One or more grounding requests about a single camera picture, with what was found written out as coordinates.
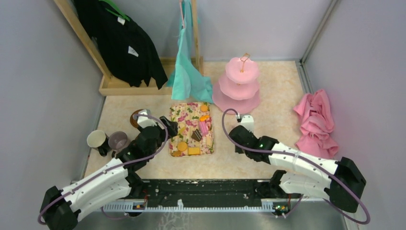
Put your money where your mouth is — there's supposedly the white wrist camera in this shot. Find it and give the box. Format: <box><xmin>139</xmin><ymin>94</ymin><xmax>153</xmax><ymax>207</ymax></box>
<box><xmin>137</xmin><ymin>109</ymin><xmax>156</xmax><ymax>128</ymax></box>
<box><xmin>236</xmin><ymin>114</ymin><xmax>254</xmax><ymax>133</ymax></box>

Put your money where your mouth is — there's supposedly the pink three-tier cake stand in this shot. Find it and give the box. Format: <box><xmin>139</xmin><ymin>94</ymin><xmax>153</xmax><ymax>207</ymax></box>
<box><xmin>212</xmin><ymin>53</ymin><xmax>260</xmax><ymax>114</ymax></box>

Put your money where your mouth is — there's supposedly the pink crumpled cloth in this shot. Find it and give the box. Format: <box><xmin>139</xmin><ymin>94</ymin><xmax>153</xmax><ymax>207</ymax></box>
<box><xmin>293</xmin><ymin>89</ymin><xmax>339</xmax><ymax>159</ymax></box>

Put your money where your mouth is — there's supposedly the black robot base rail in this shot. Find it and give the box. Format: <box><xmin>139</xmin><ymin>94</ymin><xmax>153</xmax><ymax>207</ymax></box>
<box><xmin>113</xmin><ymin>178</ymin><xmax>302</xmax><ymax>217</ymax></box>

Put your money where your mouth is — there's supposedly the purple cable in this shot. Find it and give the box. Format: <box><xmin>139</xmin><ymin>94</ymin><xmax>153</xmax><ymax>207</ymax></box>
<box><xmin>37</xmin><ymin>114</ymin><xmax>169</xmax><ymax>225</ymax></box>
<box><xmin>221</xmin><ymin>108</ymin><xmax>371</xmax><ymax>225</ymax></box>

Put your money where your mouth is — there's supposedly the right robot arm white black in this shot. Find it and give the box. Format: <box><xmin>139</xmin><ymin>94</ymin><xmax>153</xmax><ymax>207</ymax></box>
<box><xmin>228</xmin><ymin>125</ymin><xmax>366</xmax><ymax>213</ymax></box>

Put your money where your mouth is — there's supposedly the chocolate cake slice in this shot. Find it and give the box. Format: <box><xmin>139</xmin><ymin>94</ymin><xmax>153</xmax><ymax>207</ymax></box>
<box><xmin>191</xmin><ymin>129</ymin><xmax>203</xmax><ymax>142</ymax></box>

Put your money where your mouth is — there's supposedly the black hanging garment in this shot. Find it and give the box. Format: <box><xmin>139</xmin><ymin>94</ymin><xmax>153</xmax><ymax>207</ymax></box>
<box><xmin>73</xmin><ymin>0</ymin><xmax>168</xmax><ymax>89</ymax></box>

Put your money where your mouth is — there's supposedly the yellow square biscuit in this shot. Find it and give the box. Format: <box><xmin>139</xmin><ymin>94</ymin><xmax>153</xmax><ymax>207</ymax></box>
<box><xmin>188</xmin><ymin>147</ymin><xmax>201</xmax><ymax>156</ymax></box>

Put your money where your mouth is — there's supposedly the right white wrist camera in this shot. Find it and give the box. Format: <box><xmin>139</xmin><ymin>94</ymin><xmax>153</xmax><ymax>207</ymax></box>
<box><xmin>236</xmin><ymin>114</ymin><xmax>254</xmax><ymax>133</ymax></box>

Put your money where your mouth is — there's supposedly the small brown cookie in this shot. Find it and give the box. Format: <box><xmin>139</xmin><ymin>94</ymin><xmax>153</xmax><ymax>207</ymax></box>
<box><xmin>171</xmin><ymin>151</ymin><xmax>182</xmax><ymax>157</ymax></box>

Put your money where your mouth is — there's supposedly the small orange pastry top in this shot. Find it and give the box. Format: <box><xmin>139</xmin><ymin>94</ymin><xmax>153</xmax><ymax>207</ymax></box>
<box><xmin>200</xmin><ymin>104</ymin><xmax>208</xmax><ymax>112</ymax></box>

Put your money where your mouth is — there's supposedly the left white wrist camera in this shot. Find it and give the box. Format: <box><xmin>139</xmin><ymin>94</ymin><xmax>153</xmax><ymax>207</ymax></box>
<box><xmin>137</xmin><ymin>109</ymin><xmax>156</xmax><ymax>128</ymax></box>

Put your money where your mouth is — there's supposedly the purple mug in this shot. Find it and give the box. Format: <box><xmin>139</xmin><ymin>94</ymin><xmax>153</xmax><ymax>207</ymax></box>
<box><xmin>108</xmin><ymin>131</ymin><xmax>129</xmax><ymax>158</ymax></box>

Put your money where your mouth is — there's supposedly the yellow cheese wedge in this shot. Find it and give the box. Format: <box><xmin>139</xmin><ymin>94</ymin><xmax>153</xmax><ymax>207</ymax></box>
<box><xmin>178</xmin><ymin>126</ymin><xmax>186</xmax><ymax>135</ymax></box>

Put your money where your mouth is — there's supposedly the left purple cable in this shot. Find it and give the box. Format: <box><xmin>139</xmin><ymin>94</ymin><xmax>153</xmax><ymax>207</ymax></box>
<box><xmin>37</xmin><ymin>114</ymin><xmax>169</xmax><ymax>225</ymax></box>

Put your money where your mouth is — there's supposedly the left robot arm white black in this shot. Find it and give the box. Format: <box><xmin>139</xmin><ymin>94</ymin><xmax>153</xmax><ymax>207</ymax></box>
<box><xmin>37</xmin><ymin>114</ymin><xmax>178</xmax><ymax>230</ymax></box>

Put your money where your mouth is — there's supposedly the floral serving tray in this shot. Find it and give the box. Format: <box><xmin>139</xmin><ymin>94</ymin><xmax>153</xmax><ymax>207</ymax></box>
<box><xmin>169</xmin><ymin>102</ymin><xmax>214</xmax><ymax>157</ymax></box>

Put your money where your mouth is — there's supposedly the teal hanging garment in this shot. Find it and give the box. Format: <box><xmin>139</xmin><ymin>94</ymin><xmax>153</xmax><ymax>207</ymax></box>
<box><xmin>167</xmin><ymin>0</ymin><xmax>213</xmax><ymax>103</ymax></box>

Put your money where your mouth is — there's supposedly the brown saucer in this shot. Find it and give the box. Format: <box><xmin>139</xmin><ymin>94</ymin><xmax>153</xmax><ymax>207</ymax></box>
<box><xmin>130</xmin><ymin>109</ymin><xmax>143</xmax><ymax>129</ymax></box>

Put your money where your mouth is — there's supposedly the cream mug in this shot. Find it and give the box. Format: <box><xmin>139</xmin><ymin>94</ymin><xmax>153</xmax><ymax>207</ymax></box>
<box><xmin>87</xmin><ymin>130</ymin><xmax>111</xmax><ymax>157</ymax></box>

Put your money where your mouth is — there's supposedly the wooden clothes rack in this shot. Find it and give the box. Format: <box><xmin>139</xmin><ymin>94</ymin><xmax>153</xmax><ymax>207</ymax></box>
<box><xmin>54</xmin><ymin>0</ymin><xmax>204</xmax><ymax>96</ymax></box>

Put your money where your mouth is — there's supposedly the pink macaron pastry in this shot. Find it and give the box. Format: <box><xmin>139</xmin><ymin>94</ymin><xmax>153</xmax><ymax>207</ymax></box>
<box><xmin>199</xmin><ymin>121</ymin><xmax>209</xmax><ymax>136</ymax></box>

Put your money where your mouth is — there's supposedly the orange croissant pastry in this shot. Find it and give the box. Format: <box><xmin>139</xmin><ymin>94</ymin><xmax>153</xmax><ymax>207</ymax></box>
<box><xmin>199</xmin><ymin>115</ymin><xmax>211</xmax><ymax>122</ymax></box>

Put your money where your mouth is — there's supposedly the round orange cookie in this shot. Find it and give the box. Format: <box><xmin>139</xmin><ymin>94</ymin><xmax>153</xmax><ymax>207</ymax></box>
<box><xmin>177</xmin><ymin>141</ymin><xmax>188</xmax><ymax>152</ymax></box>

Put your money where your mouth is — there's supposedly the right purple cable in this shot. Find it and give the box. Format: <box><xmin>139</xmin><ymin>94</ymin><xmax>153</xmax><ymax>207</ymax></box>
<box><xmin>221</xmin><ymin>108</ymin><xmax>371</xmax><ymax>225</ymax></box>

